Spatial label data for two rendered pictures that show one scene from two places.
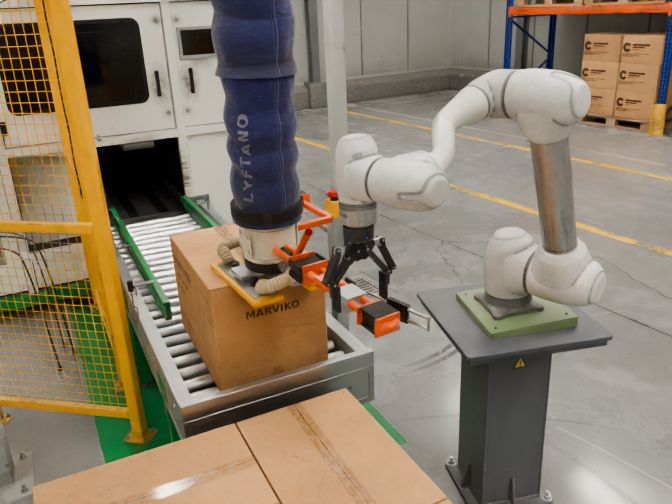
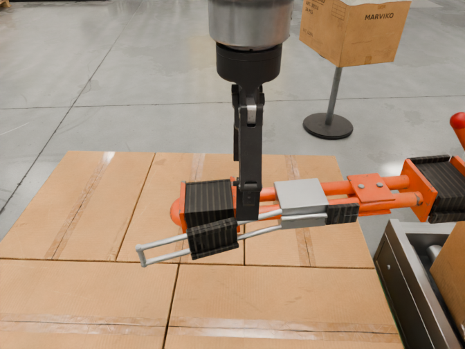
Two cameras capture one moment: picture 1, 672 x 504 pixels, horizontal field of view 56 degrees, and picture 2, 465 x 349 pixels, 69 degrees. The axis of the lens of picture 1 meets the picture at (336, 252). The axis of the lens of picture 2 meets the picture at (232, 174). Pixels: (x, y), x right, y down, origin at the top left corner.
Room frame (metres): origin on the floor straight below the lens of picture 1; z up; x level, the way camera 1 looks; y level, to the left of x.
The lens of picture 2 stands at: (1.60, -0.41, 1.40)
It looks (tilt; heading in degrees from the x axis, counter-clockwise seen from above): 38 degrees down; 117
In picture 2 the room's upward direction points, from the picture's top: straight up
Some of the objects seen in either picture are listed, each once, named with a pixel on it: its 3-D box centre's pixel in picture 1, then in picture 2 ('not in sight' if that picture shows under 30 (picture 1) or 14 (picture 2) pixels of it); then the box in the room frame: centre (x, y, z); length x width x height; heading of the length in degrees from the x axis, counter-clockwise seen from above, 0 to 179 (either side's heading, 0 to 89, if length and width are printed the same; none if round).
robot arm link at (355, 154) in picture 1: (360, 168); not in sight; (1.43, -0.07, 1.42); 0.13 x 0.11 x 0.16; 43
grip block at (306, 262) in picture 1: (308, 267); (439, 187); (1.70, 0.08, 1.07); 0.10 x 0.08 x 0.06; 121
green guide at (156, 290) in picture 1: (127, 253); not in sight; (3.13, 1.09, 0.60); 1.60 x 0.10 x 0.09; 25
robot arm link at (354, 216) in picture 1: (357, 212); (250, 13); (1.44, -0.06, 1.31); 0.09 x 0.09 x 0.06
